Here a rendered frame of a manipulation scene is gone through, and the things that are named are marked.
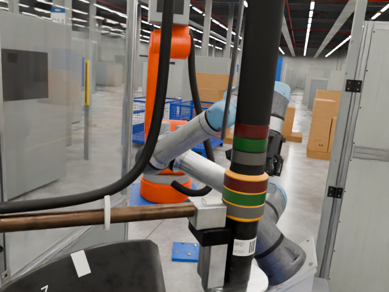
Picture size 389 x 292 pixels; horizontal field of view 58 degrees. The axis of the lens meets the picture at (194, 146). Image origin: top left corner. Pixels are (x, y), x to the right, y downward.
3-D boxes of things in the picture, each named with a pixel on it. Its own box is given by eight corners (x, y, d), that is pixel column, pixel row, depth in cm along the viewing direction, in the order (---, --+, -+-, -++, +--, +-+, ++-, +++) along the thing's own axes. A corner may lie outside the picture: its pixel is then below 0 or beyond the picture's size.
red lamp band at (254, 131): (243, 138, 31) (245, 125, 31) (227, 131, 34) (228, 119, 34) (275, 138, 33) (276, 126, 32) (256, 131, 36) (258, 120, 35)
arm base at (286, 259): (264, 270, 117) (246, 247, 117) (301, 244, 114) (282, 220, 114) (267, 293, 102) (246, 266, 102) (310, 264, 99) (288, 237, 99)
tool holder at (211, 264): (197, 317, 32) (206, 218, 30) (174, 273, 38) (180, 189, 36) (280, 300, 35) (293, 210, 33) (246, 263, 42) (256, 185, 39)
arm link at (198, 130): (115, 163, 121) (216, 92, 91) (135, 150, 129) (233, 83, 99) (134, 190, 121) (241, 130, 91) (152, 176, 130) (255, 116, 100)
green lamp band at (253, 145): (242, 152, 32) (243, 139, 31) (226, 144, 35) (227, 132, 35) (273, 152, 33) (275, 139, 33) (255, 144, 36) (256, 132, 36)
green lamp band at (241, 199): (234, 208, 32) (235, 195, 32) (215, 191, 36) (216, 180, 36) (274, 204, 34) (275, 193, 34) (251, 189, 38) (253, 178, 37)
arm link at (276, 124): (254, 114, 102) (265, 124, 108) (250, 129, 101) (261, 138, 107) (278, 116, 97) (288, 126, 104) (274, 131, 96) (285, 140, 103)
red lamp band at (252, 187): (235, 194, 32) (237, 182, 32) (216, 179, 36) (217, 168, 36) (275, 192, 33) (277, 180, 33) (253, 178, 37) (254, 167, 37)
